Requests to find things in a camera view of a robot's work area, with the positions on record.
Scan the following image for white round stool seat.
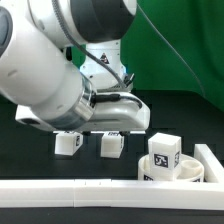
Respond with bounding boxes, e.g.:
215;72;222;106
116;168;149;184
138;154;204;182

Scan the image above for black cables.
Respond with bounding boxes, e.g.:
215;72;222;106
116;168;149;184
49;0;144;111

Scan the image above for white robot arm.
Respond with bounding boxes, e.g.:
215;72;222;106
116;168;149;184
0;0;150;132

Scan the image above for white L-shaped fence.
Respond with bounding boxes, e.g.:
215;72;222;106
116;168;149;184
0;144;224;210

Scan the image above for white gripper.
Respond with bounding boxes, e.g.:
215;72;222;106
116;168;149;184
15;92;150;132

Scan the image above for white marker sheet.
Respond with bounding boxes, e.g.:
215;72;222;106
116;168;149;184
53;131;146;135

